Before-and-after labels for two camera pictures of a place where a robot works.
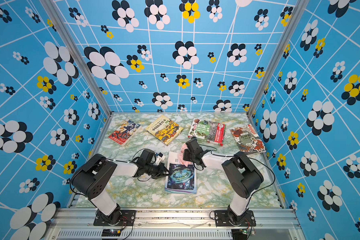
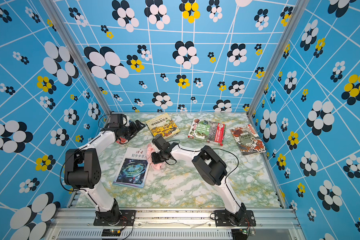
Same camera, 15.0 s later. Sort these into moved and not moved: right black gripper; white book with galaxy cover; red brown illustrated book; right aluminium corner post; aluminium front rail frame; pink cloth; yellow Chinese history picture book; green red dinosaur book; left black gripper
Moved: white book with galaxy cover; pink cloth; yellow Chinese history picture book; left black gripper; right black gripper
Not moved: aluminium front rail frame; green red dinosaur book; right aluminium corner post; red brown illustrated book
